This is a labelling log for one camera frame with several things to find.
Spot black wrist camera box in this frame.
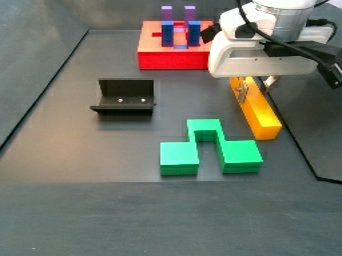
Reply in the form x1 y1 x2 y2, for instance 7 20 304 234
264 41 342 89

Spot left blue block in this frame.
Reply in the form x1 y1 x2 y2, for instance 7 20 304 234
161 21 173 47

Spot left purple block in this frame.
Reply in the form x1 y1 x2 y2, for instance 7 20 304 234
161 5 173 21

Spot long yellow block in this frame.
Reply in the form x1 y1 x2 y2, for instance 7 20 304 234
229 77 281 140

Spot blue block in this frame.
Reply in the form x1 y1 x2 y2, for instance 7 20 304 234
186 20 200 46
161 21 173 47

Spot right purple block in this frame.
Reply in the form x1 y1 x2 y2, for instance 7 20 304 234
184 5 196 22

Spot black angle bracket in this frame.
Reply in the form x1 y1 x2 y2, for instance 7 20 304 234
89 78 154 114

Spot black cable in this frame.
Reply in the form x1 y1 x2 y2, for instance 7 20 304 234
233 0 342 68

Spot right blue block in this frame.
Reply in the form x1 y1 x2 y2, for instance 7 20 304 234
186 20 200 46

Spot red slotted board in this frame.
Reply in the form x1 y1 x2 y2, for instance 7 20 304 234
136 21 210 70

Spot green zigzag block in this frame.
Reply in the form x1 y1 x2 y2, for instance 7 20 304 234
158 119 263 176

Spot purple block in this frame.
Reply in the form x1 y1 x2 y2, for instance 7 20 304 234
184 5 196 22
161 5 173 21

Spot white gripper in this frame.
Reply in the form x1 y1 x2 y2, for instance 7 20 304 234
208 7 332 103

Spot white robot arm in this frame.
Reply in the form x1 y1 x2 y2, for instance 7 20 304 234
201 0 342 88

